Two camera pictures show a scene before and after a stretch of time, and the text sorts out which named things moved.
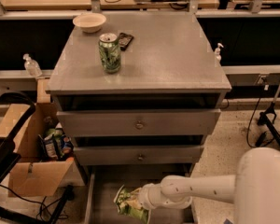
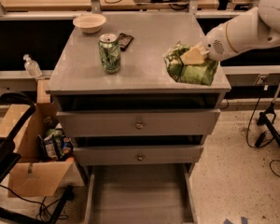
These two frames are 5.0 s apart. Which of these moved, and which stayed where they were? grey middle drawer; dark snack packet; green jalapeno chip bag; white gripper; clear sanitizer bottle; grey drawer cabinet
Moved: white gripper; green jalapeno chip bag
Stayed: grey middle drawer; dark snack packet; grey drawer cabinet; clear sanitizer bottle
